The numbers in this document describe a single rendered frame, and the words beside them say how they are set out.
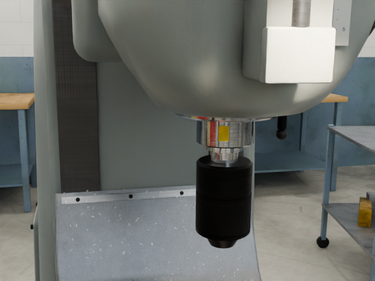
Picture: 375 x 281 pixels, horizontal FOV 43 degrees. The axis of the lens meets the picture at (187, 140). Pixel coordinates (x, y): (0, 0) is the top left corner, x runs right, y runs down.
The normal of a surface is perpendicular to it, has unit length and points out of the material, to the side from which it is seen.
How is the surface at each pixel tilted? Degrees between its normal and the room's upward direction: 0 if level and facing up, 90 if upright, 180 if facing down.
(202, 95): 125
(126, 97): 90
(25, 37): 90
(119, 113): 90
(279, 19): 90
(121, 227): 64
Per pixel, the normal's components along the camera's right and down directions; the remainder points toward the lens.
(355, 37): 0.63, 0.40
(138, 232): 0.20, -0.24
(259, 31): -0.98, 0.04
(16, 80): 0.22, 0.21
